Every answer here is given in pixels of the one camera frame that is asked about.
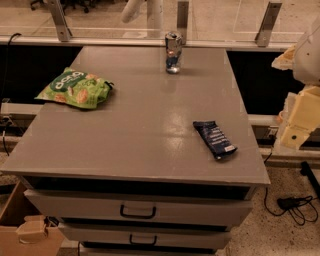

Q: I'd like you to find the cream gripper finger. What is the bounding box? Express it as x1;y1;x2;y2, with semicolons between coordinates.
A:
271;45;296;70
276;92;296;124

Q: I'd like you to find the green rice chip bag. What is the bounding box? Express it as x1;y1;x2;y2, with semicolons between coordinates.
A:
36;67;113;110

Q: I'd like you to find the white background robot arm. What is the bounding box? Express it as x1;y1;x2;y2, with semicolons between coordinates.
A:
121;0;164;38

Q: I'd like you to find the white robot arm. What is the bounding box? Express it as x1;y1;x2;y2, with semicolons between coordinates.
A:
271;17;320;150

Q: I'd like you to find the dark blue snack bar wrapper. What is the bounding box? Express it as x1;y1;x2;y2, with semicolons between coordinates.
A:
193;121;237;160

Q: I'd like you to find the silver blue drink can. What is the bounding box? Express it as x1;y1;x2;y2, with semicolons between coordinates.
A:
165;31;182;74

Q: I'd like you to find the grey drawer cabinet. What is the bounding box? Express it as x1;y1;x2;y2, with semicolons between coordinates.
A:
3;47;269;256

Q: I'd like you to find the black office chair base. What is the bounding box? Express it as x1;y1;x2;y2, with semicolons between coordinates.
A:
30;0;100;13

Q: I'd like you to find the top grey drawer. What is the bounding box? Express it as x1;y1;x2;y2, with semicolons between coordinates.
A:
24;189;252;227

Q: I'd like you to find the grey drawer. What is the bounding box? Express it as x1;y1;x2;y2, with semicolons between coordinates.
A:
24;189;252;227
58;223;231;249

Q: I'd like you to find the middle grey drawer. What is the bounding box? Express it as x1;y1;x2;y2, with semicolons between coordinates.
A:
58;223;231;249

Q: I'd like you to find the cardboard box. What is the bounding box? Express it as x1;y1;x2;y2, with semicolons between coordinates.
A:
0;182;64;256

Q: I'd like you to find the right metal bracket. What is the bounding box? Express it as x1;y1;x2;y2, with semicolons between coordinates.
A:
255;0;282;47

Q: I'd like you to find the metal bracket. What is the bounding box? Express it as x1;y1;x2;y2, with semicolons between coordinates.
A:
47;0;72;42
255;0;282;47
177;0;189;45

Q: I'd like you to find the middle metal bracket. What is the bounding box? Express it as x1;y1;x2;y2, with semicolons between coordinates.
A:
177;0;189;45

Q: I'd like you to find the left metal bracket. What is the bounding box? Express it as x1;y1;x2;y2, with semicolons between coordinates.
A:
47;0;72;42

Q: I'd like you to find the black wall cable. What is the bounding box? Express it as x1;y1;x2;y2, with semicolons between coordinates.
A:
0;32;23;157

